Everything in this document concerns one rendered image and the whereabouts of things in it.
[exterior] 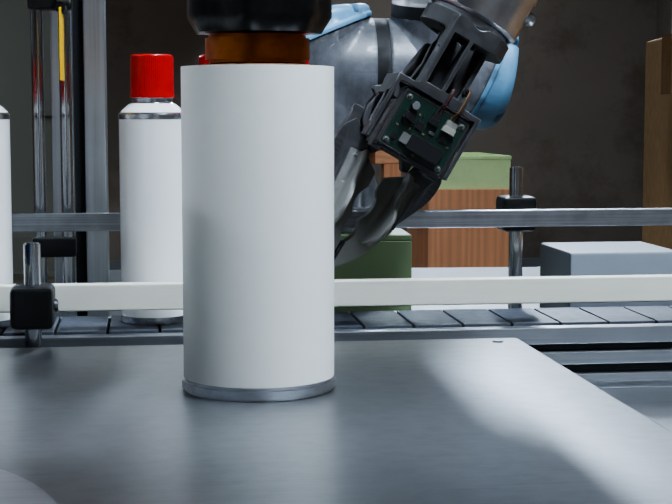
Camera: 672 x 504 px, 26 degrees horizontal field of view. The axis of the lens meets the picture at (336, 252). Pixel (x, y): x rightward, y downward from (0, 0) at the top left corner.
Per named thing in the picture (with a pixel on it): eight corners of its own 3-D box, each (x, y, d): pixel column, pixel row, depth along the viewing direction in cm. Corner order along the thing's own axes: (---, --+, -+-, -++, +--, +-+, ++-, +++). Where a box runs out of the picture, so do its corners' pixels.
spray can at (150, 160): (130, 327, 110) (126, 52, 108) (114, 318, 114) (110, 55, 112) (196, 323, 111) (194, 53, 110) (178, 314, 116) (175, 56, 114)
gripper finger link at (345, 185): (300, 251, 108) (361, 143, 108) (292, 243, 114) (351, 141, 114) (336, 271, 109) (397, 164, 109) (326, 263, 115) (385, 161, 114)
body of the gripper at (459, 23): (356, 139, 106) (438, -5, 106) (341, 137, 115) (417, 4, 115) (445, 191, 108) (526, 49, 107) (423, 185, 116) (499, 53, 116)
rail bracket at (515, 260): (514, 369, 120) (516, 169, 119) (493, 354, 127) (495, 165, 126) (552, 368, 121) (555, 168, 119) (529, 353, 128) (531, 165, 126)
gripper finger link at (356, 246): (336, 271, 109) (397, 164, 109) (326, 263, 115) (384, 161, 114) (371, 291, 109) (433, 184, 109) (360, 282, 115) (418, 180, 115)
